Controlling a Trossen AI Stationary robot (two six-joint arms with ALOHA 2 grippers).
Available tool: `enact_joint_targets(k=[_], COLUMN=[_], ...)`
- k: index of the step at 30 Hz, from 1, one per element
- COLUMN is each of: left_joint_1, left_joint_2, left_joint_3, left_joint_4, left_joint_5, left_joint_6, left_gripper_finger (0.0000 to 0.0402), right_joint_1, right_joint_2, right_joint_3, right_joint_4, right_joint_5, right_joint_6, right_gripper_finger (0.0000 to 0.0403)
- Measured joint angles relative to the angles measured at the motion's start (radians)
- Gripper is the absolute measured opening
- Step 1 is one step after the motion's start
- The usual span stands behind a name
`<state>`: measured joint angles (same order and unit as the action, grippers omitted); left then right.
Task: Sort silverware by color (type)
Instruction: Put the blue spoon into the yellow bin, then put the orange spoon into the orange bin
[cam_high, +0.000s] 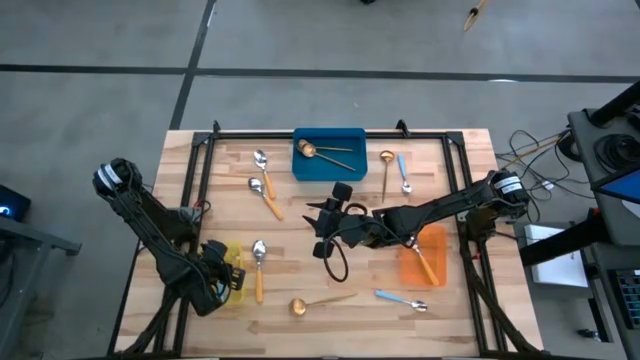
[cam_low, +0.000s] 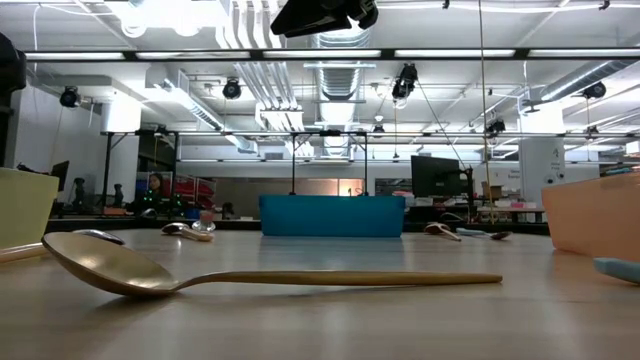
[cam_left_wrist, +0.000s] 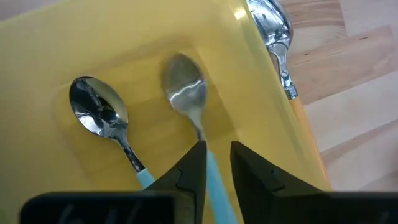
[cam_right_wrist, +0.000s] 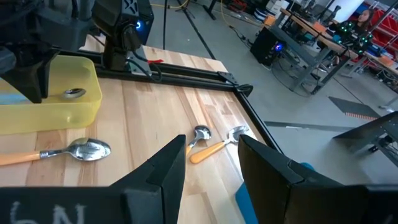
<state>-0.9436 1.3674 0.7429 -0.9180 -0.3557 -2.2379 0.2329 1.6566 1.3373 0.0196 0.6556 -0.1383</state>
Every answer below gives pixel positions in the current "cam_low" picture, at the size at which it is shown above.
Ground black monitor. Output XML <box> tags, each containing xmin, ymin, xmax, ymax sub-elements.
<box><xmin>410</xmin><ymin>154</ymin><xmax>475</xmax><ymax>199</ymax></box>

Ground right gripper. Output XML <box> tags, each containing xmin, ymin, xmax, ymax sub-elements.
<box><xmin>269</xmin><ymin>0</ymin><xmax>380</xmax><ymax>39</ymax></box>

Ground black background station frame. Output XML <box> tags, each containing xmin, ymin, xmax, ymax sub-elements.
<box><xmin>99</xmin><ymin>129</ymin><xmax>370</xmax><ymax>197</ymax></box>

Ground black horizontal beam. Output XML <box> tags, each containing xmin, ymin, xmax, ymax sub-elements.
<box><xmin>0</xmin><ymin>47</ymin><xmax>640</xmax><ymax>63</ymax></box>

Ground yellow hanging cord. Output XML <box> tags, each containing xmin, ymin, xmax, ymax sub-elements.
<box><xmin>477</xmin><ymin>0</ymin><xmax>496</xmax><ymax>225</ymax></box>

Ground silver ventilation duct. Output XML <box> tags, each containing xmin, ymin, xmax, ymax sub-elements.
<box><xmin>309</xmin><ymin>29</ymin><xmax>374</xmax><ymax>159</ymax></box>

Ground gold metal spoon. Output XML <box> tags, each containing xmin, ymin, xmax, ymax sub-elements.
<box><xmin>40</xmin><ymin>231</ymin><xmax>504</xmax><ymax>300</ymax></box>
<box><xmin>423</xmin><ymin>221</ymin><xmax>463</xmax><ymax>243</ymax></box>

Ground blue-handled silver spoon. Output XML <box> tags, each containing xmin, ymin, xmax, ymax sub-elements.
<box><xmin>454</xmin><ymin>226</ymin><xmax>514</xmax><ymax>242</ymax></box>
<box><xmin>593</xmin><ymin>256</ymin><xmax>640</xmax><ymax>286</ymax></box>

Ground orange plastic bin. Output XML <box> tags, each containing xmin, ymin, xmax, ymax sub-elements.
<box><xmin>540</xmin><ymin>171</ymin><xmax>640</xmax><ymax>264</ymax></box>

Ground blue plastic bin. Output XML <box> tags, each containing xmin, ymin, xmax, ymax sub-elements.
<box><xmin>258</xmin><ymin>194</ymin><xmax>407</xmax><ymax>238</ymax></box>

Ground yellow plastic bin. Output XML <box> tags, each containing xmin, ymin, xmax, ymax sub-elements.
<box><xmin>0</xmin><ymin>166</ymin><xmax>61</xmax><ymax>250</ymax></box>

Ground cardboard box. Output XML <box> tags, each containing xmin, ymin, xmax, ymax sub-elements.
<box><xmin>480</xmin><ymin>182</ymin><xmax>505</xmax><ymax>201</ymax></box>

